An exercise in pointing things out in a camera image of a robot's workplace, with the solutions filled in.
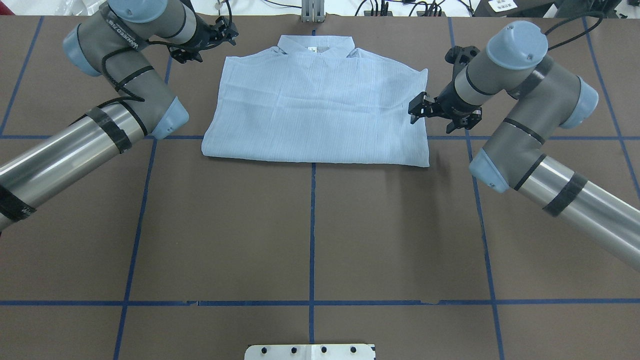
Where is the clear plastic bag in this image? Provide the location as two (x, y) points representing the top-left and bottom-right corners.
(52, 0), (106, 16)

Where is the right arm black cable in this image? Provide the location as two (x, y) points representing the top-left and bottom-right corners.
(545, 11), (608, 37)

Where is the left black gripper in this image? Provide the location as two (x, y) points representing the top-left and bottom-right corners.
(170, 14), (239, 63)

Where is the white mast base plate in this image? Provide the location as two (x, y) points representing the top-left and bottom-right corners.
(244, 343), (377, 360)

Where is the aluminium frame post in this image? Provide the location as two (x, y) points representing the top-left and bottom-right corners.
(301, 0), (326, 23)

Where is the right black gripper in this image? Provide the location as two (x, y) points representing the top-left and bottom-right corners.
(407, 82), (483, 134)

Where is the light blue button shirt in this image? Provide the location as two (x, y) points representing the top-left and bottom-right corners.
(201, 35), (430, 167)

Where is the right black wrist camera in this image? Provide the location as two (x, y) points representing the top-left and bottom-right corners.
(445, 45), (482, 81)

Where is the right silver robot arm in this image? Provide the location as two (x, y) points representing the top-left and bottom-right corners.
(407, 20), (640, 271)

